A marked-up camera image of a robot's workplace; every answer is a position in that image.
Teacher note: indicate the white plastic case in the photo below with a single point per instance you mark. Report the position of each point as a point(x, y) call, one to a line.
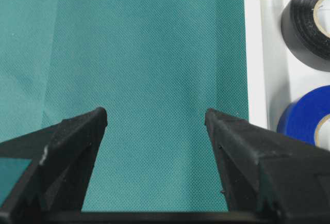
point(275, 78)

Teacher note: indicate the green table cloth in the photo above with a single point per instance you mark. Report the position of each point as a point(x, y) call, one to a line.
point(156, 66)

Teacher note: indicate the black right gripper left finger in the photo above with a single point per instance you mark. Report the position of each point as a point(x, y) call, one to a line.
point(62, 158)

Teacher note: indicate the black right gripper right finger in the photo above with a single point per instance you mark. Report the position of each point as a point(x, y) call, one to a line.
point(267, 172)

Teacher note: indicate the black tape roll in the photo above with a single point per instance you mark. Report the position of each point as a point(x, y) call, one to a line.
point(303, 34)

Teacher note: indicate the blue tape roll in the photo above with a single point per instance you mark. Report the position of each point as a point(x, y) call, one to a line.
point(307, 118)

